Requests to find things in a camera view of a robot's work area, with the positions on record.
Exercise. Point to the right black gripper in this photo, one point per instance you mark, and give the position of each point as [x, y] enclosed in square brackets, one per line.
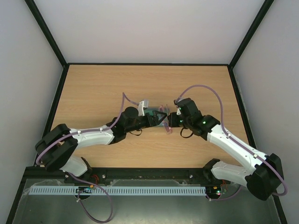
[172, 119]

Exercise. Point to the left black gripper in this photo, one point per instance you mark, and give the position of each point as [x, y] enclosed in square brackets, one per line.
[155, 119]

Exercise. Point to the pink sunglasses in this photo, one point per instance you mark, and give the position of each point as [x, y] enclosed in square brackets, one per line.
[165, 122]

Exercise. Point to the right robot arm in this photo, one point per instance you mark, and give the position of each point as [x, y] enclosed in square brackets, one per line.
[260, 173]

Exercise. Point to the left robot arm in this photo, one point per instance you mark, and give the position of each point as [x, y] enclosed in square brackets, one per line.
[56, 149]

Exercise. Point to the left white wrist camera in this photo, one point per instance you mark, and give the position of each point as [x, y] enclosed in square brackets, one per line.
[142, 106]

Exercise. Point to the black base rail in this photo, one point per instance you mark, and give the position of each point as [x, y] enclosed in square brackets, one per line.
[106, 175]

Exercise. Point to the light blue slotted cable duct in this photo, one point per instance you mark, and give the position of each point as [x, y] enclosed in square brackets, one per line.
[118, 191]

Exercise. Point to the black aluminium frame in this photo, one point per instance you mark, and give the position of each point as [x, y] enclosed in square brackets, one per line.
[47, 33]

